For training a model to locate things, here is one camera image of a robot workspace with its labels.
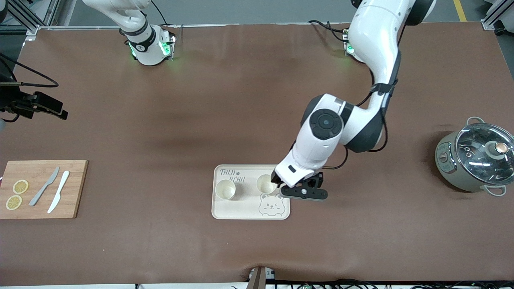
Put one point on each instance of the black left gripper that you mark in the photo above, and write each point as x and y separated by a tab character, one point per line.
274	179

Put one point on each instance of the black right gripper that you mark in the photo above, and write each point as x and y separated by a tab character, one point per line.
13	101

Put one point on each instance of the white plastic cup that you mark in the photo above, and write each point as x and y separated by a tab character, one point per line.
265	184
225	190

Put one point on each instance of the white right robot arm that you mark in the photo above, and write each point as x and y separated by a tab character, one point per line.
146	44

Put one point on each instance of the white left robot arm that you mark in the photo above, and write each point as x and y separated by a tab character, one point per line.
377	40

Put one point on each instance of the beige bear print tray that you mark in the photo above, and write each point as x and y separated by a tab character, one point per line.
249	206

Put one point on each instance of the grey plastic knife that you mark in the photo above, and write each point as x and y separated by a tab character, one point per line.
42	190

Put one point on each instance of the yellow lemon slice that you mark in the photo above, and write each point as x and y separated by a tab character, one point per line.
20	186
14	202

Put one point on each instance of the white plastic knife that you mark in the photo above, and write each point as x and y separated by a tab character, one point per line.
58	194

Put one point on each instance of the wooden cutting board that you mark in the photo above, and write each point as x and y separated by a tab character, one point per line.
76	192

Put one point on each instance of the brown table mat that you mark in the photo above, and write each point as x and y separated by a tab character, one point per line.
200	100

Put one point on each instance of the grey-green cooking pot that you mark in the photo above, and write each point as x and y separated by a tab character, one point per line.
445	164

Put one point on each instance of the glass pot lid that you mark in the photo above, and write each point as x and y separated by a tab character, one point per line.
478	156

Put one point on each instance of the aluminium frame profile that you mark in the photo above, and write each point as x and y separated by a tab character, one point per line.
28	18
496	14

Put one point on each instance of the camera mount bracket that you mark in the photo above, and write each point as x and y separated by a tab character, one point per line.
257	279

